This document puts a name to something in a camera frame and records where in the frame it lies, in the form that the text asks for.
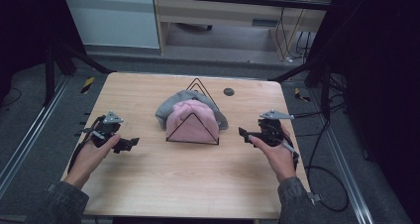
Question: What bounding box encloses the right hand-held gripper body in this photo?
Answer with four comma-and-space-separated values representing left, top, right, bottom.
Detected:
254, 109, 295, 149

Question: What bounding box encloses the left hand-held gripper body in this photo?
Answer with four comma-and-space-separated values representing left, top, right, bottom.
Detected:
83, 110, 125, 150

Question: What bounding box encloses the person's right hand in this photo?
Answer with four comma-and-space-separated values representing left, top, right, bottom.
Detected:
248, 124, 298, 184

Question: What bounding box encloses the person's left hand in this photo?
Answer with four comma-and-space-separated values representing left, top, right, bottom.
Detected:
62, 133, 122, 189

